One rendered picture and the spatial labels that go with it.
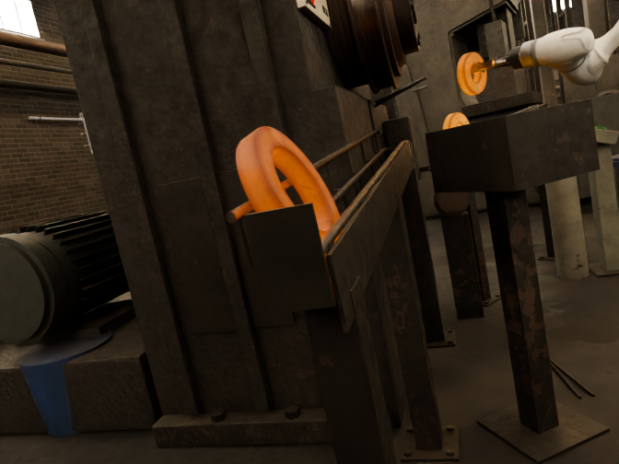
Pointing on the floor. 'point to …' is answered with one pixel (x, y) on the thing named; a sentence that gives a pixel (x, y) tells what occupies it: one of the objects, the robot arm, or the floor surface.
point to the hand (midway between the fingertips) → (472, 69)
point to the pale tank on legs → (553, 31)
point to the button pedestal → (605, 207)
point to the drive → (72, 325)
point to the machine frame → (217, 201)
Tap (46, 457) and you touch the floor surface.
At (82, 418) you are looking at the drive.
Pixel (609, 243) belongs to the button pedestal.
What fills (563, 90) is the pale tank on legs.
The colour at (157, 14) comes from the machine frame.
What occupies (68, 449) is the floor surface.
